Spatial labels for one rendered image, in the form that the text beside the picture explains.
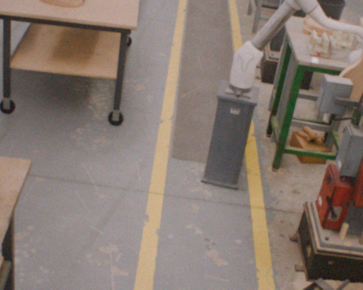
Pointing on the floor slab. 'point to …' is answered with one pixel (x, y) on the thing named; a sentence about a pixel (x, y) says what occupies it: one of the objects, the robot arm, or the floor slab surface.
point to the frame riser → (330, 259)
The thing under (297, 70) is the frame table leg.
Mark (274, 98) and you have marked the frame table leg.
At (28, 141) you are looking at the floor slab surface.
